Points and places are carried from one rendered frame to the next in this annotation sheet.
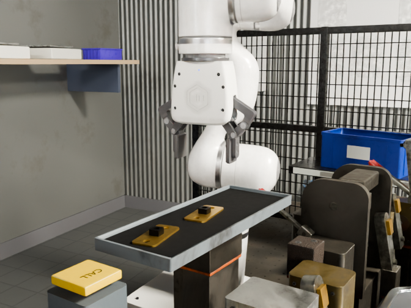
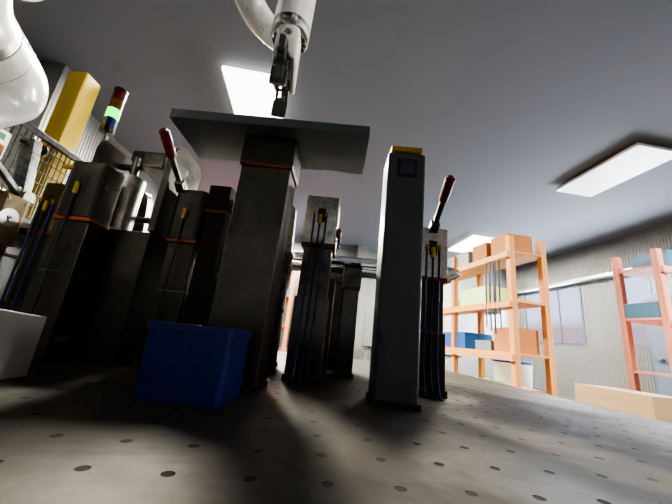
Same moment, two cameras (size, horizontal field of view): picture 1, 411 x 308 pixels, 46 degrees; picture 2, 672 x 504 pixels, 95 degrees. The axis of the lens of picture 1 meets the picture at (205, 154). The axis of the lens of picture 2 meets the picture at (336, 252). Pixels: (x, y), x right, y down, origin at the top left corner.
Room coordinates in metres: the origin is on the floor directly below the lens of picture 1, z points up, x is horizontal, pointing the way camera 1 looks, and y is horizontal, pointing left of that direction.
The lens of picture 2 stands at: (0.94, 0.54, 0.79)
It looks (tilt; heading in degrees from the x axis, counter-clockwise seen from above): 16 degrees up; 237
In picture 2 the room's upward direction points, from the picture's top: 6 degrees clockwise
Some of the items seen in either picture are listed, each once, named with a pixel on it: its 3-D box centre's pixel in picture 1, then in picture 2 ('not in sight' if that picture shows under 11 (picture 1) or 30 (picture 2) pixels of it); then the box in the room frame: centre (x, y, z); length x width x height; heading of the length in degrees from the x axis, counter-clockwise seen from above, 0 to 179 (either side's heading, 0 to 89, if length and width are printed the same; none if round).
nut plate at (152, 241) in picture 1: (156, 231); not in sight; (0.67, 0.07, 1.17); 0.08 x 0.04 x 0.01; 158
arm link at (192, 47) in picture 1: (203, 47); (290, 35); (0.78, 0.00, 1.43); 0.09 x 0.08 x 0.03; 65
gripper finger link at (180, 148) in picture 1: (174, 137); (279, 65); (0.80, 0.05, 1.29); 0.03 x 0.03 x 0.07; 65
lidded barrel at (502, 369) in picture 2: not in sight; (512, 383); (-4.78, -2.39, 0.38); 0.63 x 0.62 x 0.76; 149
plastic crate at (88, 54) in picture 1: (102, 54); not in sight; (3.80, 0.79, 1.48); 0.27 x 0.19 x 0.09; 153
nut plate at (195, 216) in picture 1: (204, 211); not in sight; (0.78, 0.00, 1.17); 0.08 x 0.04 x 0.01; 155
